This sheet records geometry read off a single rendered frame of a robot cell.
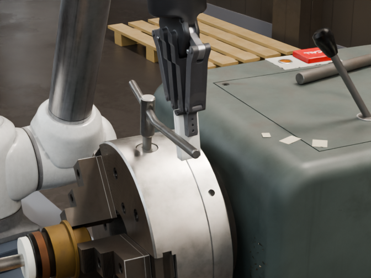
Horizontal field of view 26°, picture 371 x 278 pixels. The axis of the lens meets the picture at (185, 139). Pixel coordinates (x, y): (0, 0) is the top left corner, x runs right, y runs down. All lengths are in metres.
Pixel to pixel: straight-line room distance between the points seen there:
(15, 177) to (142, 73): 3.83
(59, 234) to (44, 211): 0.88
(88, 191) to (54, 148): 0.56
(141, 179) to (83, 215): 0.14
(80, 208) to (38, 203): 0.89
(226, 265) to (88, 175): 0.27
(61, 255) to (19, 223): 0.68
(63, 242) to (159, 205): 0.17
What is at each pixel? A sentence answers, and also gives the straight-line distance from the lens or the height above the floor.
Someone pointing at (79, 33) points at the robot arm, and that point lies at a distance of 1.67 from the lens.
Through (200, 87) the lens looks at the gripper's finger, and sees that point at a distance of 1.02.
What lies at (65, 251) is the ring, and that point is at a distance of 1.23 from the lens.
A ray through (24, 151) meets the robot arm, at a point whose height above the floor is 1.00.
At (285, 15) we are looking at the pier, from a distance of 6.01.
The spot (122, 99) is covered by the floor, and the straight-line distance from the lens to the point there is 5.12.
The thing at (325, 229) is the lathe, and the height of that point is 1.15.
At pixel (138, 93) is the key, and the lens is 1.24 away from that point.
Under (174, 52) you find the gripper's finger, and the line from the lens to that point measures 1.02.
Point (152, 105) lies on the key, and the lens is 1.19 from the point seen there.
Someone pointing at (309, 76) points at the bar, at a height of 1.27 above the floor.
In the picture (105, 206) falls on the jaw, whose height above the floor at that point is 1.13.
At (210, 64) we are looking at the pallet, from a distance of 5.39.
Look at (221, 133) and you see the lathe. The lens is 1.28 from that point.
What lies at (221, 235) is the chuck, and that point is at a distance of 1.19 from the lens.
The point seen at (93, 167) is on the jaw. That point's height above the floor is 1.18.
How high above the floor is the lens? 1.72
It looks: 23 degrees down
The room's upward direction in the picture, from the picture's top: straight up
